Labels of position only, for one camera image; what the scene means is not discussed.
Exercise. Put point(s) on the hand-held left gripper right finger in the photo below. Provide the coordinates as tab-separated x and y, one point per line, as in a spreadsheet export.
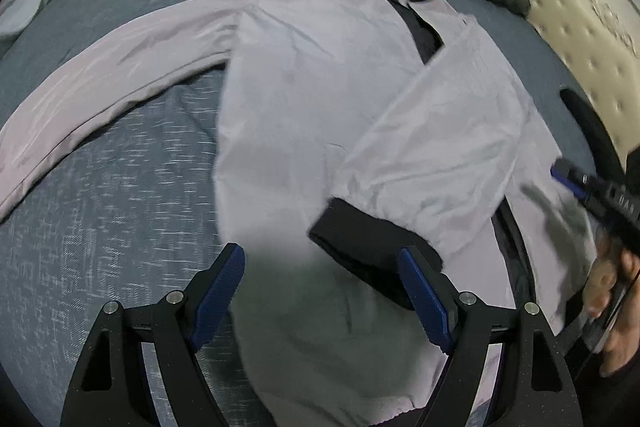
425	297

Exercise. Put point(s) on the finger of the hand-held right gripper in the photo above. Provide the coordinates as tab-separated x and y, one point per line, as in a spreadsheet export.
570	179

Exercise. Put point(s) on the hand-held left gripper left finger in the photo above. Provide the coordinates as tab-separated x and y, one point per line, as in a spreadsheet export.
220	287

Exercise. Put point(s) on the person's right hand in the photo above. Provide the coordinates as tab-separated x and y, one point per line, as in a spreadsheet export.
632	322

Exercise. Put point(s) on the black cloth strip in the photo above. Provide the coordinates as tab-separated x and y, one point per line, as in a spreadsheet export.
592	127

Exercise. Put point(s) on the cream tufted headboard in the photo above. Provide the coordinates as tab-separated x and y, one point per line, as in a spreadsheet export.
590	17

